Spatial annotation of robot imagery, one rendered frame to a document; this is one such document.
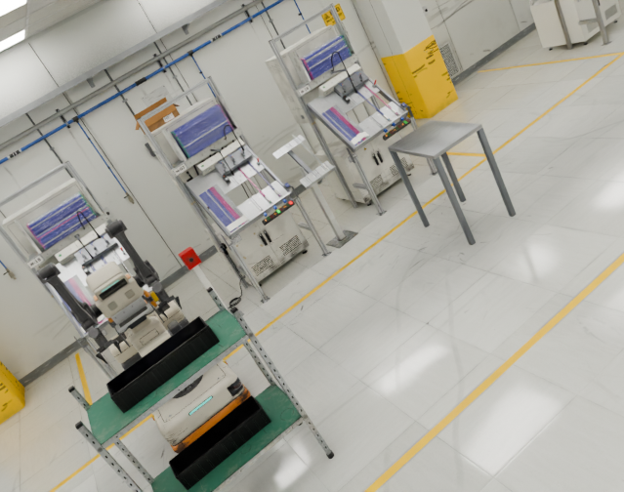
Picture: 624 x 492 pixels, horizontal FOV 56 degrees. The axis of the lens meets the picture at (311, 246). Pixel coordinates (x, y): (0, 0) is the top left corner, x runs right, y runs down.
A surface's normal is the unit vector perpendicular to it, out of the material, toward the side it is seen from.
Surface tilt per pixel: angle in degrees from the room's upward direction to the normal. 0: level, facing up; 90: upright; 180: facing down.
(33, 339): 90
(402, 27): 90
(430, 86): 90
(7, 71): 90
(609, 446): 0
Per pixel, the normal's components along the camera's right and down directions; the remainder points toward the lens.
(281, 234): 0.44, 0.18
